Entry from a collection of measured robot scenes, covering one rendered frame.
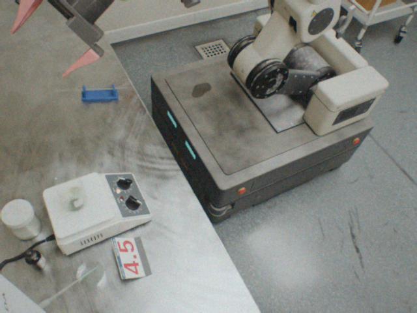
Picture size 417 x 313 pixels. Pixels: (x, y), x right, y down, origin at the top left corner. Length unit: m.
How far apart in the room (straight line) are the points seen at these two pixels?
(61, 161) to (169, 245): 0.35
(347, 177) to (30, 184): 1.55
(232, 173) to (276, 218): 0.45
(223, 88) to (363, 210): 0.91
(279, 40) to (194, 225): 0.79
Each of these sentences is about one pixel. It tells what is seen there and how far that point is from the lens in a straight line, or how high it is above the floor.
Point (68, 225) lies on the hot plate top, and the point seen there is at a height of 0.84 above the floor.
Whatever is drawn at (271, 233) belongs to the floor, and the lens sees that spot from 1.73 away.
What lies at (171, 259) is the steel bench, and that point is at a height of 0.75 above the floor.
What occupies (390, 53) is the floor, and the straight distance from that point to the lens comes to 2.93.
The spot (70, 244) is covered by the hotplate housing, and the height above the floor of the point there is 0.81.
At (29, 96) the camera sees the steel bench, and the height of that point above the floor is 0.75.
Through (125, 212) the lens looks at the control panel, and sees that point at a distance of 0.81.
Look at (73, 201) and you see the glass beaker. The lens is 0.75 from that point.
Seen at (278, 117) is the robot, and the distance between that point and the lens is 1.61.
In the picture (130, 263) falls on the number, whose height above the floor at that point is 0.77.
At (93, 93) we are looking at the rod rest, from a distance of 1.09.
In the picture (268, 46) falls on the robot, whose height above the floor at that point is 0.70.
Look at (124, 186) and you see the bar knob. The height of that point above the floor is 0.80.
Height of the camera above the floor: 1.53
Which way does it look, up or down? 55 degrees down
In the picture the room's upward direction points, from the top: 10 degrees clockwise
